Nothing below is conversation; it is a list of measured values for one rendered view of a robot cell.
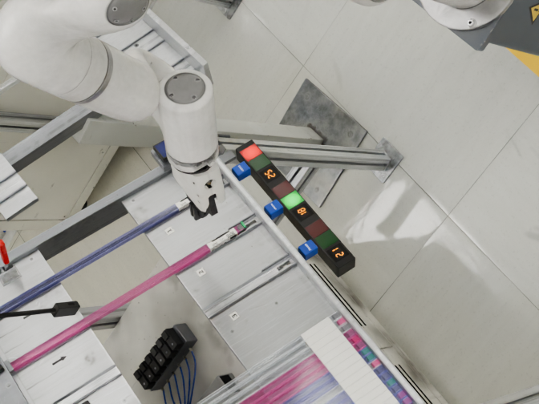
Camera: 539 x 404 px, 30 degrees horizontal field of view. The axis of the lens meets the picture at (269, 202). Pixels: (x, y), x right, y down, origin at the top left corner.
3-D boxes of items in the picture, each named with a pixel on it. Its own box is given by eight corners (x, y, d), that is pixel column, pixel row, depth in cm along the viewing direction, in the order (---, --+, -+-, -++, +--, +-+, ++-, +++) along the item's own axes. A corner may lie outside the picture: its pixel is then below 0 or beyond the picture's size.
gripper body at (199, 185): (229, 160, 159) (233, 199, 169) (195, 119, 164) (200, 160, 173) (189, 182, 157) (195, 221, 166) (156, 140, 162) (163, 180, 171)
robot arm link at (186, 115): (151, 135, 160) (184, 172, 155) (141, 80, 149) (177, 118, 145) (194, 110, 163) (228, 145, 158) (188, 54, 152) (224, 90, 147)
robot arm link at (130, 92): (15, 44, 137) (142, 102, 163) (77, 115, 130) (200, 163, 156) (54, -8, 135) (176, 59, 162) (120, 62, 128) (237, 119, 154)
